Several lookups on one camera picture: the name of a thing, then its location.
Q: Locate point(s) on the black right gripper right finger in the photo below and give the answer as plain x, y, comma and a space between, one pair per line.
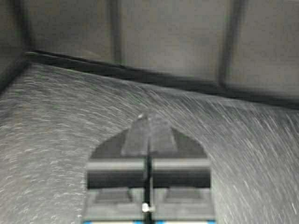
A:
181, 189

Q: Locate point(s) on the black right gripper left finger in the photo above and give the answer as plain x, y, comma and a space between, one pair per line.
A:
117, 177

